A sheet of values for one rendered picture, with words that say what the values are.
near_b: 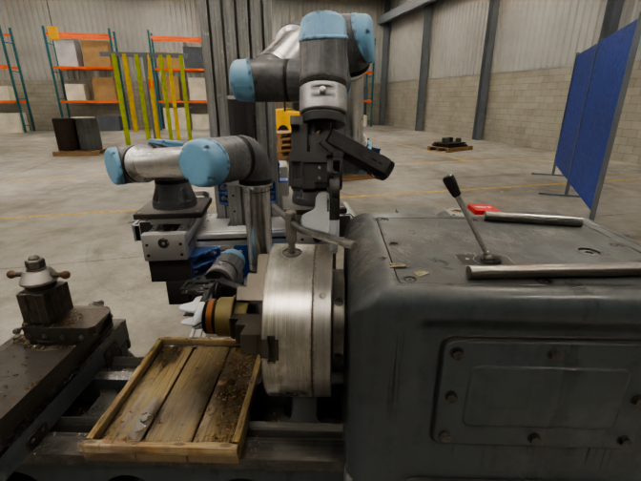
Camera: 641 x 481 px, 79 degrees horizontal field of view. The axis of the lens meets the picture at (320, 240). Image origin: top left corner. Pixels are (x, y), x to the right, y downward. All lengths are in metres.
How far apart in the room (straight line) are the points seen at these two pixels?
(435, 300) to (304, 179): 0.26
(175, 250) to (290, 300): 0.70
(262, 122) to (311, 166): 0.95
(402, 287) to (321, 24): 0.41
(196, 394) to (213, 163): 0.53
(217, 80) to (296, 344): 1.09
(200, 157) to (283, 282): 0.41
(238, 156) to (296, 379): 0.56
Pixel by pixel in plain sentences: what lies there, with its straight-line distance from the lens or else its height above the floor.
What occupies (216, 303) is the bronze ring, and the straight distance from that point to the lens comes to 0.86.
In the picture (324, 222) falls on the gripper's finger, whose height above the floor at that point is 1.34.
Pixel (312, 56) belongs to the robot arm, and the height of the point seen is 1.58.
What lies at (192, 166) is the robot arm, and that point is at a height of 1.37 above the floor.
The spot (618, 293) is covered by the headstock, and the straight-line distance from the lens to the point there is 0.72.
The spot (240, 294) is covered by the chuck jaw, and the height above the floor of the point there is 1.13.
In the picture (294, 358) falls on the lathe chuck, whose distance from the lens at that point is 0.71.
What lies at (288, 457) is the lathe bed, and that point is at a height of 0.87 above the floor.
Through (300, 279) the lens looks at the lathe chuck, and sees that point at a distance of 0.71.
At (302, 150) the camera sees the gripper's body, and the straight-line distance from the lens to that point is 0.62.
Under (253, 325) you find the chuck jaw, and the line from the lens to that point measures 0.76.
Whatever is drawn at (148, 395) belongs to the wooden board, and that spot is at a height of 0.88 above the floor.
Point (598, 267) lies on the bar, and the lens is 0.74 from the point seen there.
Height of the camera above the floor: 1.52
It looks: 20 degrees down
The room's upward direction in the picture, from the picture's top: straight up
